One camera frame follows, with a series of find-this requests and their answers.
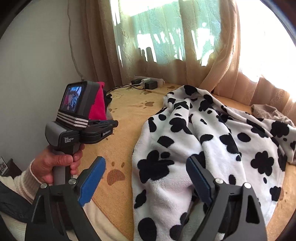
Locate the red cloth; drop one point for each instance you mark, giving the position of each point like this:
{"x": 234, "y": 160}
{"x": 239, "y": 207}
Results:
{"x": 98, "y": 102}

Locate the person's left forearm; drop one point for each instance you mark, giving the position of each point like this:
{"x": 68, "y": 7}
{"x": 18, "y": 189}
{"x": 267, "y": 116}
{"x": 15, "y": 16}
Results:
{"x": 22, "y": 183}

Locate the cream ribbed bed cover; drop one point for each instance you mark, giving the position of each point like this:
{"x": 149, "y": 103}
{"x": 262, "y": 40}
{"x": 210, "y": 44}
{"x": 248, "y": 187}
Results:
{"x": 108, "y": 227}

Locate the dark wooden furniture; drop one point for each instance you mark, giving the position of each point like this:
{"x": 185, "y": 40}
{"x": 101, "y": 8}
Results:
{"x": 15, "y": 168}

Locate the person's left hand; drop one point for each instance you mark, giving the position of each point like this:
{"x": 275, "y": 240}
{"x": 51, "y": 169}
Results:
{"x": 50, "y": 162}

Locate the black power adapter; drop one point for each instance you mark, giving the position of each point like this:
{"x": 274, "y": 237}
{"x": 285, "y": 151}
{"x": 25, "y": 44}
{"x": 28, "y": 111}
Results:
{"x": 151, "y": 85}
{"x": 136, "y": 81}

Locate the yellow paw print blanket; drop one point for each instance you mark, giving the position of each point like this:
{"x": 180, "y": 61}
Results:
{"x": 129, "y": 115}

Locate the pale green sheer curtain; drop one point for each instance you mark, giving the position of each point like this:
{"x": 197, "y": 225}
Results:
{"x": 161, "y": 23}

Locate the beige embossed curtain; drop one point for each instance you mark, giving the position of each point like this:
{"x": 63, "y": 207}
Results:
{"x": 99, "y": 34}
{"x": 227, "y": 34}

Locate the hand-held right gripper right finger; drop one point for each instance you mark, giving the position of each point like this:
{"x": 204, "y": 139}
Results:
{"x": 198, "y": 183}

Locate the person's cream sweater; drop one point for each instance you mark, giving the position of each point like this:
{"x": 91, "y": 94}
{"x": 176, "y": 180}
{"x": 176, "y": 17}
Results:
{"x": 11, "y": 229}

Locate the small framed picture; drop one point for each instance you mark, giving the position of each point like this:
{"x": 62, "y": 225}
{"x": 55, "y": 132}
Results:
{"x": 3, "y": 165}

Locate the white power strip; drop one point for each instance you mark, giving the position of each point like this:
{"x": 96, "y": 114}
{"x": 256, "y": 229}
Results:
{"x": 159, "y": 81}

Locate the grey-brown knit garment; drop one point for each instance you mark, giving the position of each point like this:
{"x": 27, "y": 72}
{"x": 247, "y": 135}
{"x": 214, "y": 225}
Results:
{"x": 270, "y": 114}

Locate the white charger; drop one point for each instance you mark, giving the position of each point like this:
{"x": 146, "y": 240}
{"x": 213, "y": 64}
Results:
{"x": 145, "y": 81}

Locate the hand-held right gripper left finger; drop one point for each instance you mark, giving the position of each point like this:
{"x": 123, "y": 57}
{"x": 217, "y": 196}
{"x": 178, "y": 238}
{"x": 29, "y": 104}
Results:
{"x": 92, "y": 183}

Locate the cow print fleece garment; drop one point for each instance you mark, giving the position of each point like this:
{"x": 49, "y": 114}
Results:
{"x": 208, "y": 162}

